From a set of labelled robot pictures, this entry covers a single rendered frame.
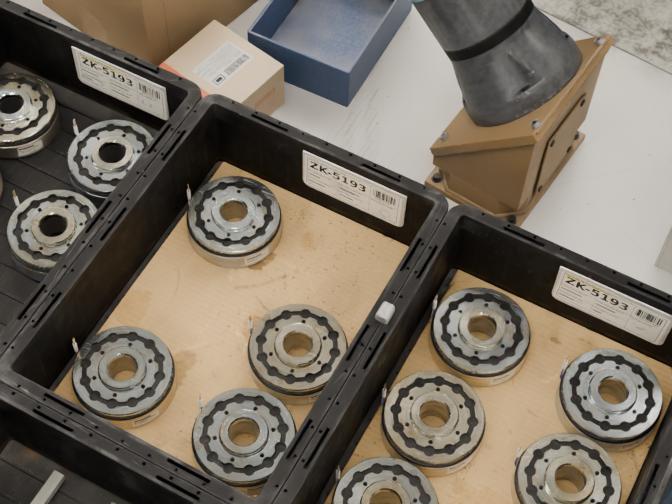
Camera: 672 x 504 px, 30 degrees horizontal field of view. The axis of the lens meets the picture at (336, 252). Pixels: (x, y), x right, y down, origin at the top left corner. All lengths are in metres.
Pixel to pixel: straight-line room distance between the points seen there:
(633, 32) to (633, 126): 1.10
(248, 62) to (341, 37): 0.18
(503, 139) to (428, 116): 0.24
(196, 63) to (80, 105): 0.18
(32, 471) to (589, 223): 0.74
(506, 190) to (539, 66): 0.16
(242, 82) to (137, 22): 0.15
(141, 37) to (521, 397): 0.69
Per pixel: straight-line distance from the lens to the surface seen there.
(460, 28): 1.44
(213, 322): 1.34
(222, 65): 1.62
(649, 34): 2.80
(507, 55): 1.45
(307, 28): 1.75
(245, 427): 1.27
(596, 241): 1.59
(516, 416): 1.31
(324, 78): 1.65
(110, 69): 1.45
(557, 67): 1.47
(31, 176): 1.48
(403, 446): 1.24
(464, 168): 1.54
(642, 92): 1.75
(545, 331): 1.36
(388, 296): 1.24
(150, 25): 1.63
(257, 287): 1.36
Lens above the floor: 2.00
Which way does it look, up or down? 58 degrees down
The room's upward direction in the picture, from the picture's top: 2 degrees clockwise
